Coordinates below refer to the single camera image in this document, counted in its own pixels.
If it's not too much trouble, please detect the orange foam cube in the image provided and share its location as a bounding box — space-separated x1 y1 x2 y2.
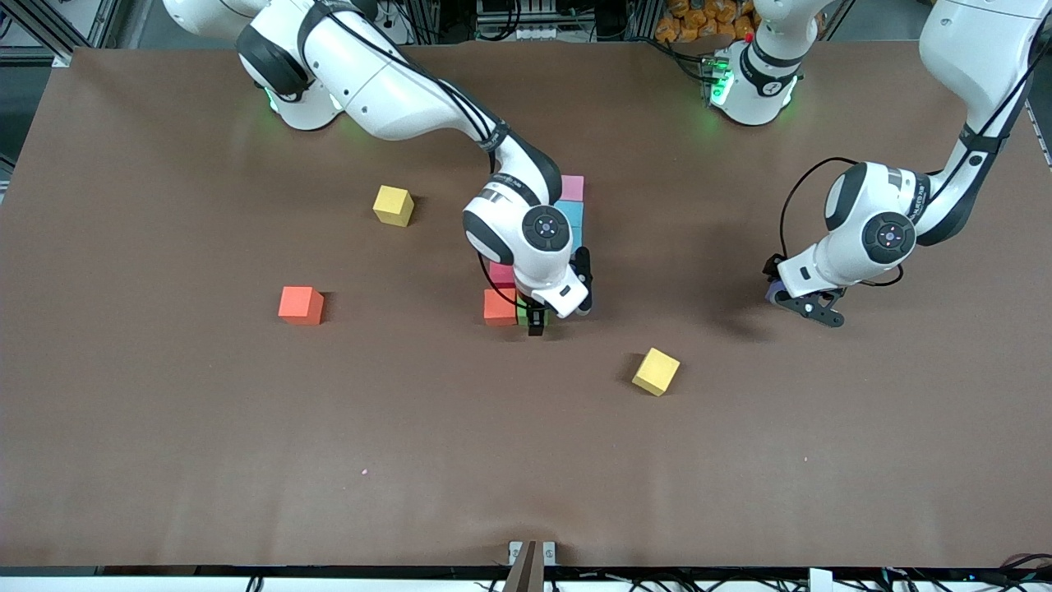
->
483 288 519 326
278 286 325 326

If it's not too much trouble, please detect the yellow foam cube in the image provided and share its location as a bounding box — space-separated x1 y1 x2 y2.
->
372 183 417 229
632 347 681 397

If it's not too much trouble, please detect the bag of orange snacks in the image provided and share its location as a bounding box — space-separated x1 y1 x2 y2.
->
655 0 761 44

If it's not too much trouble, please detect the white socket strip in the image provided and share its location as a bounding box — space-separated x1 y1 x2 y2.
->
477 21 576 42

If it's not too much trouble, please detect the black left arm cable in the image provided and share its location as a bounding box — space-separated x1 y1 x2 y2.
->
778 156 860 262

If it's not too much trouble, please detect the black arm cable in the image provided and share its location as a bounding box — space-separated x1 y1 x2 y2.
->
478 251 531 312
778 156 860 262

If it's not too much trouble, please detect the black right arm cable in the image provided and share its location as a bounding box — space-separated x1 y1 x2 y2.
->
478 251 531 312

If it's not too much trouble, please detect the metal bracket with post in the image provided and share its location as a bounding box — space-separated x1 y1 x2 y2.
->
508 540 556 592

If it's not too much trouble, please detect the aluminium frame strut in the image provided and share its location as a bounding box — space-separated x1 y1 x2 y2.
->
0 0 75 67

